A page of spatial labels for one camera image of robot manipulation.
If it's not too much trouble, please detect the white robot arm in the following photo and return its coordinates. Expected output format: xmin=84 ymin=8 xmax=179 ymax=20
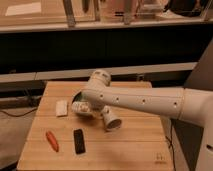
xmin=72 ymin=69 xmax=213 ymax=171

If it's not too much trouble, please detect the green ceramic bowl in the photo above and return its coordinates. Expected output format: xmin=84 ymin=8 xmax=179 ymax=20
xmin=72 ymin=92 xmax=83 ymax=102

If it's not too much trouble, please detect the white sponge block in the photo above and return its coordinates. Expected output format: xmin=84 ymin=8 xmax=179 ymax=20
xmin=56 ymin=100 xmax=68 ymax=117

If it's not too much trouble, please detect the black rectangular bar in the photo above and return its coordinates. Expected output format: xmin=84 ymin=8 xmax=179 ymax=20
xmin=74 ymin=129 xmax=86 ymax=154

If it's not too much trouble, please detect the wooden table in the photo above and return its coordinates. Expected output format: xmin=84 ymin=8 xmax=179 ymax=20
xmin=17 ymin=81 xmax=173 ymax=171

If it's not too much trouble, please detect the orange carrot toy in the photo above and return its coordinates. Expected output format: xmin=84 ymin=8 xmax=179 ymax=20
xmin=46 ymin=131 xmax=59 ymax=152

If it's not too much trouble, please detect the black floor cable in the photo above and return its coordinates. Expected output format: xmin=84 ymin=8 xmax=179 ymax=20
xmin=0 ymin=107 xmax=38 ymax=118

